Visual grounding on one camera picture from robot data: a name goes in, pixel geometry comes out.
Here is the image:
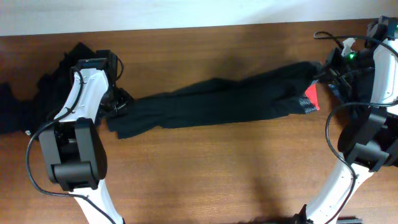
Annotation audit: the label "black leggings red waistband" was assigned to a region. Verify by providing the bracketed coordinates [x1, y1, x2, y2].
[107, 62, 321, 139]

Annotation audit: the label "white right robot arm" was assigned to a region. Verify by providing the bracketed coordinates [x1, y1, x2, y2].
[292, 16, 397, 223]

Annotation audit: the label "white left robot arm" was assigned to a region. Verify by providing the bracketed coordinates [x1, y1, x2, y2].
[34, 50, 132, 223]

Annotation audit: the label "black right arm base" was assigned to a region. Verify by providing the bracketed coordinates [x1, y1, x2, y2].
[289, 204, 364, 224]

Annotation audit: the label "dark blue jeans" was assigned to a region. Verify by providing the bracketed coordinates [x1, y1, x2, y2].
[328, 67, 377, 125]

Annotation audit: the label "black garment pile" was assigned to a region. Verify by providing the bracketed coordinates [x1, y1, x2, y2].
[1, 42, 95, 134]

